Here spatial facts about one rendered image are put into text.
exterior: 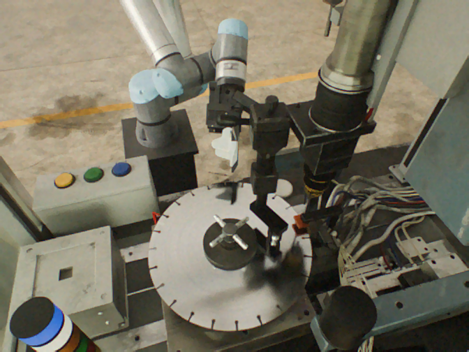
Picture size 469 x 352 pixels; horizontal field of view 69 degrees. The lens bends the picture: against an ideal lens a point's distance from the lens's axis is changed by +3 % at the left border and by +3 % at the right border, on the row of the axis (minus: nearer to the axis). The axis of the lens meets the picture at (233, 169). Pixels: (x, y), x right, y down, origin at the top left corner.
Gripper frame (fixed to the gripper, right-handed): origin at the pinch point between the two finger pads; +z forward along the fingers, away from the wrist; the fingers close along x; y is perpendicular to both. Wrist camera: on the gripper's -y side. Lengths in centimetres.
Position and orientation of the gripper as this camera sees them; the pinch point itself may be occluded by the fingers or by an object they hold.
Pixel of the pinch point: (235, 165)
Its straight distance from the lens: 77.2
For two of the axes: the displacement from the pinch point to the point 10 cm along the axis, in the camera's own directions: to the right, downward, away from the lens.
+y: -10.0, -0.4, 0.4
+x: -0.3, -1.5, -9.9
